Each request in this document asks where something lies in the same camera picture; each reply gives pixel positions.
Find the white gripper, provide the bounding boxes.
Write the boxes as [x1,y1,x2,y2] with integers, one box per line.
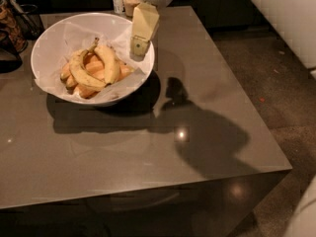
[130,0,173,56]

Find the patterned brown container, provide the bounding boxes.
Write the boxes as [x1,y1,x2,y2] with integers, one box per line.
[0,0,28,52]

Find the black wire basket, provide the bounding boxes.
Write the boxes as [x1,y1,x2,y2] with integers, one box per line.
[7,0,44,40]

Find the plastic cup with drink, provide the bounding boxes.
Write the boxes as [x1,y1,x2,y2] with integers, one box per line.
[123,0,140,17]

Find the yellow banana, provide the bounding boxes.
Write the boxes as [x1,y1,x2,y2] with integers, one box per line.
[94,45,120,85]
[69,38,106,92]

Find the orange bananas underneath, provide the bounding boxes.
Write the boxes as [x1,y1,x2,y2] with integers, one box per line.
[60,53,134,99]

